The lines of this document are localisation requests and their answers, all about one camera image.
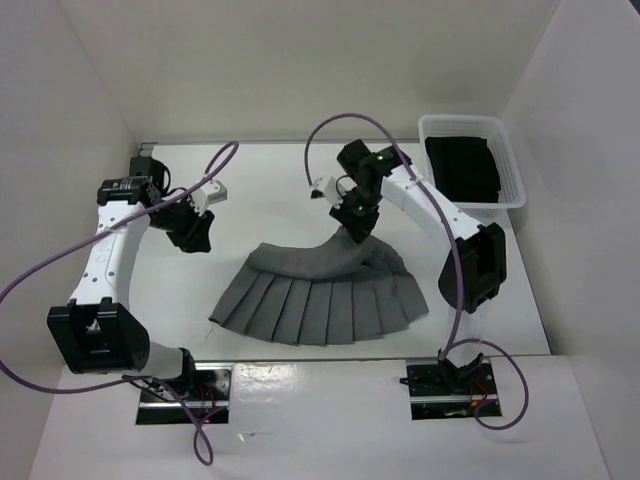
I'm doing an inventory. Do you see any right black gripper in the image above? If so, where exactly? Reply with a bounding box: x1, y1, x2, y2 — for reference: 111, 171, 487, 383
329, 187, 381, 244

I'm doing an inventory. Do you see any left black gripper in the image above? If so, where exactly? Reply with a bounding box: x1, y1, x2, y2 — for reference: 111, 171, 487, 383
148, 193, 215, 254

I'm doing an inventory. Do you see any grey pleated skirt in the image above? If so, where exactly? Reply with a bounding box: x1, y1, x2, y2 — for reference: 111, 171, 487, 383
209, 228, 429, 346

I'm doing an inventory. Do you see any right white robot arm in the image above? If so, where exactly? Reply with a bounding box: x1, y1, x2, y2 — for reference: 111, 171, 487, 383
309, 140, 507, 393

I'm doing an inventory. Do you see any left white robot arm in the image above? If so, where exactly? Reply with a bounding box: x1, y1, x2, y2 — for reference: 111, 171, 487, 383
47, 156, 227, 400

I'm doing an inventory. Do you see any black folded skirt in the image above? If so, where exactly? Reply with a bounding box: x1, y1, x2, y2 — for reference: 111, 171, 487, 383
425, 136, 501, 203

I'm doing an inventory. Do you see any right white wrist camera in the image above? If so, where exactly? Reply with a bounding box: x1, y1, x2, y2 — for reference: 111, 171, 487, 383
310, 176, 346, 208

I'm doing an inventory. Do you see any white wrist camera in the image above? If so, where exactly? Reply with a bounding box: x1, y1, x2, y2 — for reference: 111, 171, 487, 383
310, 176, 346, 208
191, 180, 228, 216

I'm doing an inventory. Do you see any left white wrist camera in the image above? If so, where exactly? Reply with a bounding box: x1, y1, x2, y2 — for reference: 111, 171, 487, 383
191, 180, 228, 216

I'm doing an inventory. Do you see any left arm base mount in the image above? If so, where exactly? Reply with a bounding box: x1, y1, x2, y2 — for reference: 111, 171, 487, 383
134, 362, 233, 426

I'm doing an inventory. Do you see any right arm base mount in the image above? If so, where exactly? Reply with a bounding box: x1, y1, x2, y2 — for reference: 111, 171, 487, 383
399, 359, 502, 421

